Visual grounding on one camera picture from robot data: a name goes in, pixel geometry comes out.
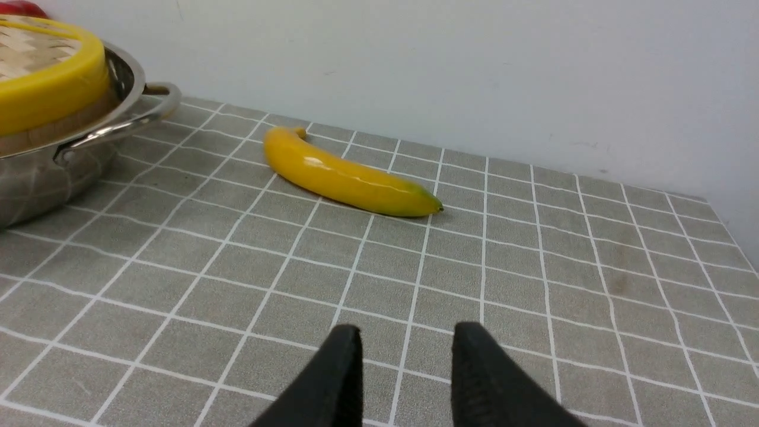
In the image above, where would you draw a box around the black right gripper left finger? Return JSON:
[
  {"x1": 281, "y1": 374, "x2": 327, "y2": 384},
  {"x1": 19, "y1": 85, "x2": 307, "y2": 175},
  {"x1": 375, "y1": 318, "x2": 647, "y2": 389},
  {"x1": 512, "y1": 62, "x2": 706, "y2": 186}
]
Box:
[{"x1": 250, "y1": 324, "x2": 363, "y2": 426}]

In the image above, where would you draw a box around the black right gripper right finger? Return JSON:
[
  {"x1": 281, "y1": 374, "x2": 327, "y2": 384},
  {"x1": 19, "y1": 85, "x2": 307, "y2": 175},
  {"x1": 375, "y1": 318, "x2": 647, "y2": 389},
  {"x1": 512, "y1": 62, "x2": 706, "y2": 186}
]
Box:
[{"x1": 451, "y1": 321, "x2": 585, "y2": 426}]

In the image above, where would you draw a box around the yellow rimmed bamboo steamer basket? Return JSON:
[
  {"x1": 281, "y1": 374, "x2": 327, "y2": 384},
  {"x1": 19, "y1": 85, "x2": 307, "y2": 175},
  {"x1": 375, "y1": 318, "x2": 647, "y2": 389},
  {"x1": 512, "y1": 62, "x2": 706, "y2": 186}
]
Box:
[{"x1": 1, "y1": 90, "x2": 121, "y2": 157}]

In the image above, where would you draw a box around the yellow woven bamboo steamer lid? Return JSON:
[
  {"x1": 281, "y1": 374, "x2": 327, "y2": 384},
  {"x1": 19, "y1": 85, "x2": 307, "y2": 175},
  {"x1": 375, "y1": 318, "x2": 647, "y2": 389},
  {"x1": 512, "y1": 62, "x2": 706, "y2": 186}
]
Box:
[{"x1": 1, "y1": 14, "x2": 111, "y2": 136}]

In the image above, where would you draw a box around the stainless steel pot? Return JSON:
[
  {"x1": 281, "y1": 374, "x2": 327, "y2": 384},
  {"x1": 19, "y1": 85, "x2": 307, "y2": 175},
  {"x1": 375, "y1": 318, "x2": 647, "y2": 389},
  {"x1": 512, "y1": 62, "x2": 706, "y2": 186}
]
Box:
[{"x1": 1, "y1": 43, "x2": 182, "y2": 228}]

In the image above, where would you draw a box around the grey checkered tablecloth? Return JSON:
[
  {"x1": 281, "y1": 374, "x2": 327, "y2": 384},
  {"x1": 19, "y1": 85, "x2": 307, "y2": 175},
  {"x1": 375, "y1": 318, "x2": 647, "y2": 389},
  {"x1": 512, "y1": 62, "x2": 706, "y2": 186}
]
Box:
[{"x1": 2, "y1": 99, "x2": 758, "y2": 426}]

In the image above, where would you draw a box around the yellow banana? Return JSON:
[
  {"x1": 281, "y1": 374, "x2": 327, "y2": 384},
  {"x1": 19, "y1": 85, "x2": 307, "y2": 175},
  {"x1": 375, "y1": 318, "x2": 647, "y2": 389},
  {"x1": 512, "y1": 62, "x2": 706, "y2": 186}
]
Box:
[{"x1": 263, "y1": 126, "x2": 444, "y2": 217}]

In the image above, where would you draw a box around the red bell pepper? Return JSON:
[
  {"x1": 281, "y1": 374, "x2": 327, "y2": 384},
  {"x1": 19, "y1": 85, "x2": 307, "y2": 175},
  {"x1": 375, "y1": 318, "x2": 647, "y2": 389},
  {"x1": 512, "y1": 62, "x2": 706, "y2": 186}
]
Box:
[{"x1": 0, "y1": 1, "x2": 49, "y2": 19}]

